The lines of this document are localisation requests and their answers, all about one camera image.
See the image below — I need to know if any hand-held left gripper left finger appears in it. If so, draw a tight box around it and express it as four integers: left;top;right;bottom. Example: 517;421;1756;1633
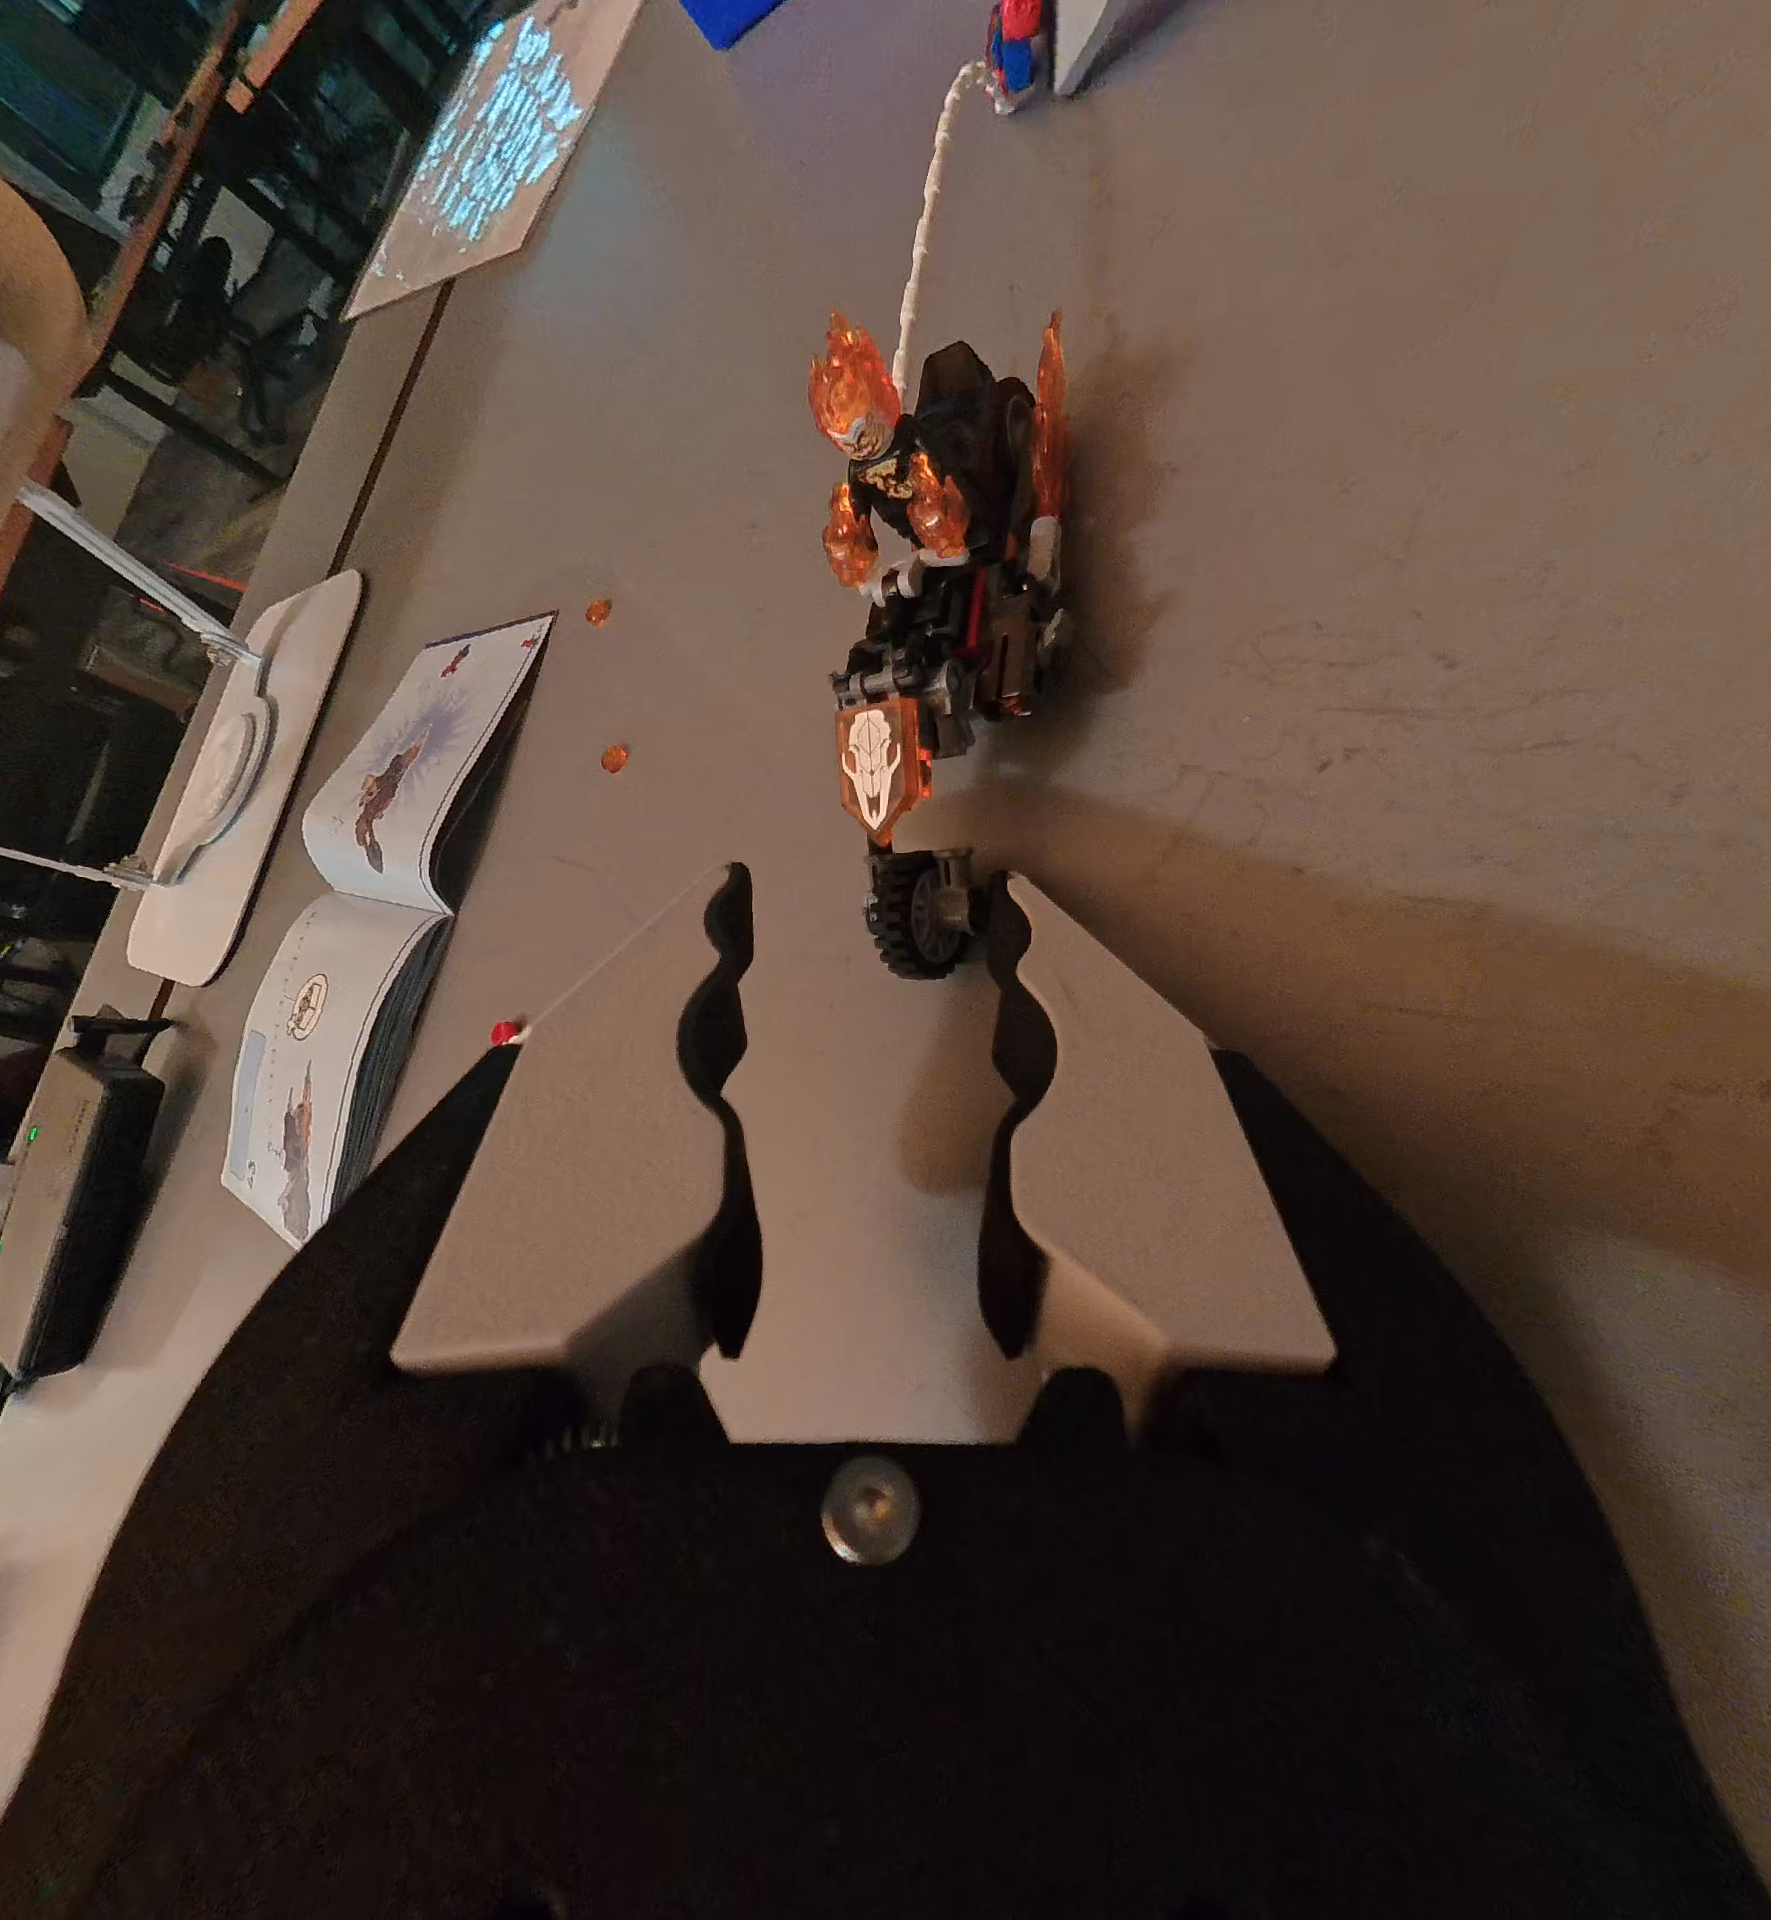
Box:
391;860;764;1391

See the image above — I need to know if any blue red lego minifigure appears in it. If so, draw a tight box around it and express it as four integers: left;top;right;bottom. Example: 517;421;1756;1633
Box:
979;0;1050;105

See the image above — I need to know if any lego instruction booklet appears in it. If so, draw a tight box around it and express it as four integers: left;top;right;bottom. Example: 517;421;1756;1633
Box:
220;611;561;1250

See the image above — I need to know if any white metal stand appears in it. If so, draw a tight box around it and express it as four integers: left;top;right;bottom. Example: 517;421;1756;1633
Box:
0;323;365;989

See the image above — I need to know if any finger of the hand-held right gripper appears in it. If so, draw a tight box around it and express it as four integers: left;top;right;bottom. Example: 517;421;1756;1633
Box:
1047;0;1173;97

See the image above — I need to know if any lego motorcycle model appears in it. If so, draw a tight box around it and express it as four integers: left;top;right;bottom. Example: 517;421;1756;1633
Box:
808;61;1087;985

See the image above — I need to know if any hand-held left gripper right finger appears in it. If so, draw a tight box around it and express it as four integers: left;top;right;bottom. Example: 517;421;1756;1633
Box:
974;867;1340;1422

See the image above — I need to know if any white paper sheet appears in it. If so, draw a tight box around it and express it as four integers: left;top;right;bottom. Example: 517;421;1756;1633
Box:
344;0;652;324

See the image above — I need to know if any black charger box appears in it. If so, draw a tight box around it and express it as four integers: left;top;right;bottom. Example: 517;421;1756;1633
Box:
0;1009;173;1380

